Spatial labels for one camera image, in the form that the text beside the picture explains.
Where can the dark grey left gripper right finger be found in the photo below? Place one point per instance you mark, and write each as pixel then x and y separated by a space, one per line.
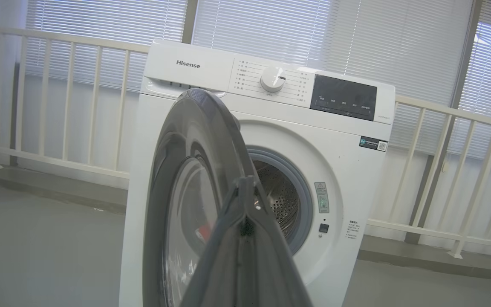
pixel 267 273

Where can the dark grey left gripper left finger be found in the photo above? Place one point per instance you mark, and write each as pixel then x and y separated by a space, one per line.
pixel 220 273

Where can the grey washing machine door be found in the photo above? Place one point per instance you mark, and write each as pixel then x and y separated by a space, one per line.
pixel 173 140

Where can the white front-load washing machine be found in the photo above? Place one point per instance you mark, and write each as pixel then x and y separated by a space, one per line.
pixel 348 183

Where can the white plastic dial knob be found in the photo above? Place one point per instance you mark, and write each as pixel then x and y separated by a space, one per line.
pixel 272 79

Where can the grey warning label sticker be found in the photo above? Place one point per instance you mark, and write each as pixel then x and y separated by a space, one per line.
pixel 322 197

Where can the cream metal railing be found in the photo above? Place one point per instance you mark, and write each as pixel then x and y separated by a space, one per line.
pixel 68 102

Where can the grey window post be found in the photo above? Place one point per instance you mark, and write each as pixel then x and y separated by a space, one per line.
pixel 467 55
pixel 189 19

